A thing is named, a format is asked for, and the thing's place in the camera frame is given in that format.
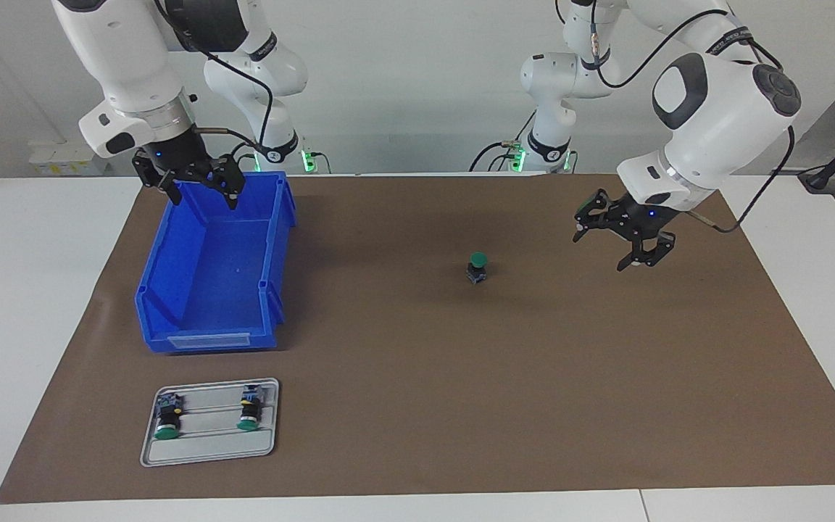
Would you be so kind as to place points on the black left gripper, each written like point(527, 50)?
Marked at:
point(642, 217)

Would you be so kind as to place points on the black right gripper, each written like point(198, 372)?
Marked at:
point(178, 154)

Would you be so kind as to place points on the green push button switch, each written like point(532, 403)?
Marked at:
point(477, 264)
point(249, 409)

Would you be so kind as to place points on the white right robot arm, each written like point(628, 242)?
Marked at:
point(127, 58)

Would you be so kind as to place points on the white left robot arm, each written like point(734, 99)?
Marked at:
point(729, 109)

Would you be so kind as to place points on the green push button yellow mark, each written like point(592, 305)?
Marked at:
point(168, 417)

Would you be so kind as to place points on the blue plastic storage bin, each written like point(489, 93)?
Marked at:
point(222, 290)

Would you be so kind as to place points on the green lit base port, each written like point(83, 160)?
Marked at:
point(307, 161)
point(519, 156)

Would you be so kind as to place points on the brown table mat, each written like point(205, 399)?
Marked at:
point(461, 399)

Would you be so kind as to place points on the grey metal tray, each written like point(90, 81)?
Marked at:
point(207, 449)

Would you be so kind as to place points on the white wall socket box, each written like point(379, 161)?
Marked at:
point(62, 156)

